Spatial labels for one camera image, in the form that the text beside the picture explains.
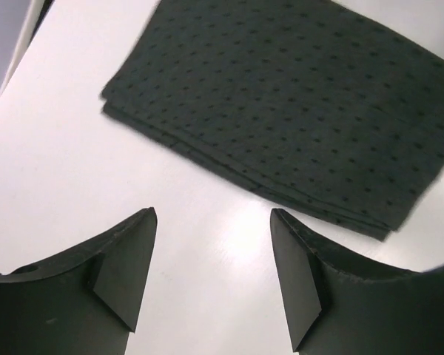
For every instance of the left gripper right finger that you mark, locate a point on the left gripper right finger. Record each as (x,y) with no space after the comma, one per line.
(337,301)

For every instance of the dark grey dotted skirt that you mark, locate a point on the dark grey dotted skirt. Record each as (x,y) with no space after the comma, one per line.
(305,103)

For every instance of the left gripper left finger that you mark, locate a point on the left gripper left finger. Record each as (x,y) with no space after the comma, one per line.
(83,300)

